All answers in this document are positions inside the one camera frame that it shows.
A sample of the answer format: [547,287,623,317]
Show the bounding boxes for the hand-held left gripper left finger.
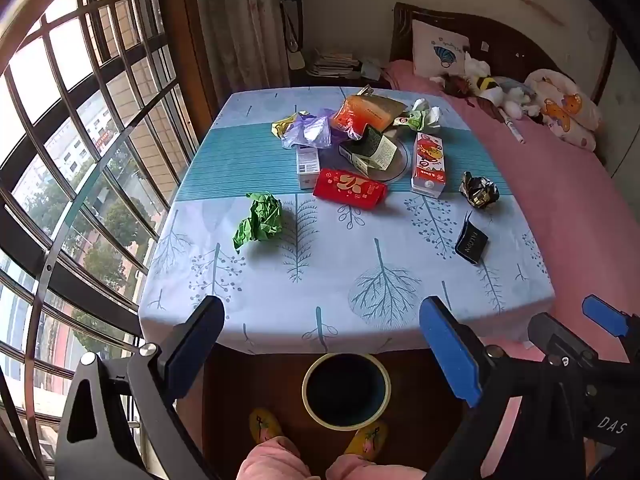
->
[54,295,226,480]

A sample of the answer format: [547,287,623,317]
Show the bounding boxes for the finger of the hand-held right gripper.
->
[527,312,599,362]
[581,295,640,347]

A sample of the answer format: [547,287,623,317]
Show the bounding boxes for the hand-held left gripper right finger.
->
[419,296,587,480]

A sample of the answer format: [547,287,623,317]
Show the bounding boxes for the round dark waste bin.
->
[301,352,392,432]

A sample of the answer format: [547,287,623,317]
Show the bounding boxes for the small black box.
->
[454,211,490,265]

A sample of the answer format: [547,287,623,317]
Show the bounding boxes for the green paper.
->
[231,191,284,253]

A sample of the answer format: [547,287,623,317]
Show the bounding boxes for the black gold wrapper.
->
[459,171,501,209]

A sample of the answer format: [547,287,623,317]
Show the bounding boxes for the red packet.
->
[312,167,388,211]

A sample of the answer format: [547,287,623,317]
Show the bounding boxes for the dark green cream box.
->
[339,125,399,173]

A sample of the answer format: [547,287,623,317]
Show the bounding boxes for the white medicine box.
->
[296,145,322,191]

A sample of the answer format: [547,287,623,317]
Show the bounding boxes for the purple plastic bag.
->
[281,108,337,151]

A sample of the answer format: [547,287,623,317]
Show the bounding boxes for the pink bed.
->
[382,59,640,480]

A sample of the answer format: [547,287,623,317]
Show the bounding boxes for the yellow knitted slipper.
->
[248,407,285,445]
[344,420,388,462]

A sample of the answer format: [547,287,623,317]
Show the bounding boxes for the person's left leg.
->
[236,435,313,480]

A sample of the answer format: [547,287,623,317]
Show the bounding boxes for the person's leg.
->
[236,435,313,480]
[325,452,431,480]

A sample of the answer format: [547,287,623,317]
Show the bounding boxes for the person's right leg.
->
[325,452,431,480]

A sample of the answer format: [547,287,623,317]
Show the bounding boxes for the blue tree print tablecloth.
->
[137,86,557,356]

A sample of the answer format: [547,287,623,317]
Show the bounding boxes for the round grey plate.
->
[345,132,412,183]

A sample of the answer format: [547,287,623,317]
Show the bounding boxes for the red white drink carton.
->
[411,132,447,199]

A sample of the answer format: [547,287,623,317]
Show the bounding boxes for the white marker pen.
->
[501,115,526,145]

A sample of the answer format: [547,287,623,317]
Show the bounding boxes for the grey white plush toy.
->
[500,80,543,121]

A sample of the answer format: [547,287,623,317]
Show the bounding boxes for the yellow crumpled wrapper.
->
[271,112,308,138]

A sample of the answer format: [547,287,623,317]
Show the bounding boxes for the bee plush toy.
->
[472,76,506,103]

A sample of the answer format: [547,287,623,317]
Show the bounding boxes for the orange snack bag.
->
[330,95,396,138]

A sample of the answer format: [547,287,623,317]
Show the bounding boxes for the brown plush toy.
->
[435,74,473,98]

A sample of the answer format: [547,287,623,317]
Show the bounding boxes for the window with metal grille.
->
[0,0,201,480]

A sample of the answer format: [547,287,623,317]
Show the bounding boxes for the dark nightstand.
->
[290,72,391,92]

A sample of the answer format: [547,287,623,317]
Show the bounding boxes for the dark wooden headboard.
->
[389,1,617,111]

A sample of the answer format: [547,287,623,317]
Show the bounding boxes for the white printed pillow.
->
[411,20,472,78]

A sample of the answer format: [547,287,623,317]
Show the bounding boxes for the stack of books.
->
[312,49,361,78]

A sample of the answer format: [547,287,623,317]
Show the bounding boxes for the pale patterned curtain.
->
[192,0,291,111]

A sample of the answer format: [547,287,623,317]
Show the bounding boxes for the black hanging bag strap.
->
[277,0,306,53]

